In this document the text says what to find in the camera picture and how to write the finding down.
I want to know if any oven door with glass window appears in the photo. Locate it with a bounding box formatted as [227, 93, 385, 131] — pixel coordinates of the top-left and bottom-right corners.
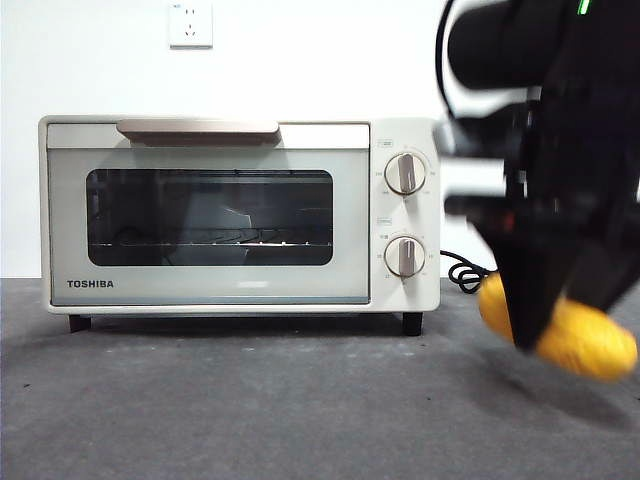
[46, 119, 371, 306]

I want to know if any white wall socket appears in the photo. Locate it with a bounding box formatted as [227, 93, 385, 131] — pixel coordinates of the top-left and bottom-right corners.
[168, 2, 214, 50]

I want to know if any cream white Toshiba toaster oven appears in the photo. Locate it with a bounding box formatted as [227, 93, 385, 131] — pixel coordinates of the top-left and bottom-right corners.
[38, 115, 442, 336]

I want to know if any metal wire oven rack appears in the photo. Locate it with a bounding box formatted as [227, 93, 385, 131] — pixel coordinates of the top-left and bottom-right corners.
[97, 227, 332, 249]

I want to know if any yellow corn cob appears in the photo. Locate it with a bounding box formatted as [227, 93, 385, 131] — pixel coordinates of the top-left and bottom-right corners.
[477, 272, 640, 384]

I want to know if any black oven power cable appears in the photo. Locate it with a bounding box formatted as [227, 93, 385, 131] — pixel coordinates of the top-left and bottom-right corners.
[439, 249, 496, 296]

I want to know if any beige oven control knob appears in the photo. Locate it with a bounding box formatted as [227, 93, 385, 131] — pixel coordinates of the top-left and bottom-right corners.
[384, 235, 426, 278]
[383, 152, 428, 196]

